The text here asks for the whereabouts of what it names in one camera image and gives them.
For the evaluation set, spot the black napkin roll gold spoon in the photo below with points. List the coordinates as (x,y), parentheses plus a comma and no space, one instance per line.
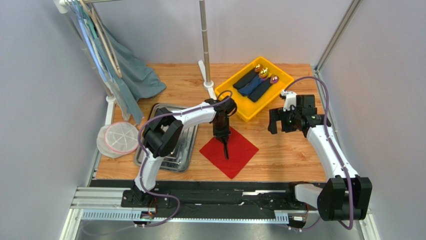
(246,79)

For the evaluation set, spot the black knife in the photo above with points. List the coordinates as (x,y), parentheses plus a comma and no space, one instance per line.
(226,152)

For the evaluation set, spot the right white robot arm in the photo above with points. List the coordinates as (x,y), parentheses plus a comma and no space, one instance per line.
(346,195)

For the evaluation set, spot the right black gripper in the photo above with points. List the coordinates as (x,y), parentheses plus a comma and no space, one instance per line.
(279,119)

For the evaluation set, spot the yellow plastic bin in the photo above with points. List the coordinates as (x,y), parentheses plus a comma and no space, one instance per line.
(246,109)

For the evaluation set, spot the wooden clothes hanger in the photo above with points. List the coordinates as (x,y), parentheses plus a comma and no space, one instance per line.
(93,14)

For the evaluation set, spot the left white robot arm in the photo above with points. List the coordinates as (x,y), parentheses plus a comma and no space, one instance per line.
(159,136)

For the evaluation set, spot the red paper napkin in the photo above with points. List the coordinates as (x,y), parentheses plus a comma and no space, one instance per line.
(240,151)

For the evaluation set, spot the white clothes rack post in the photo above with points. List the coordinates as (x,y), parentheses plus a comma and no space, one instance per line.
(65,12)

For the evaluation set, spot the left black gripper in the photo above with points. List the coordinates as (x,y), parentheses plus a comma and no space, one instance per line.
(223,134)

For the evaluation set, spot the grey-blue hanging cloth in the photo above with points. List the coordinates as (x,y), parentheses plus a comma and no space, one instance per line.
(138,81)

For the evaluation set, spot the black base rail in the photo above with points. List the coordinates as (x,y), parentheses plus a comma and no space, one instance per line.
(197,199)

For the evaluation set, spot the black napkin roll purple spoon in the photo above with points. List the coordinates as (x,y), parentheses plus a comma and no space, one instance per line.
(260,90)

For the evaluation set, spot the white pink mesh cover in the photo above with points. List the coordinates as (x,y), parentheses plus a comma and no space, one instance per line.
(117,139)

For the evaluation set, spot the blue napkin roll gold spoon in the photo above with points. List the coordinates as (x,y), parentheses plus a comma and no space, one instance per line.
(255,82)

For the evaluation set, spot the metal pole white base stand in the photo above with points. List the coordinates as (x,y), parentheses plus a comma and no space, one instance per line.
(204,65)

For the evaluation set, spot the aluminium frame post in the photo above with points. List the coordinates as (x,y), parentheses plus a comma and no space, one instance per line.
(339,31)

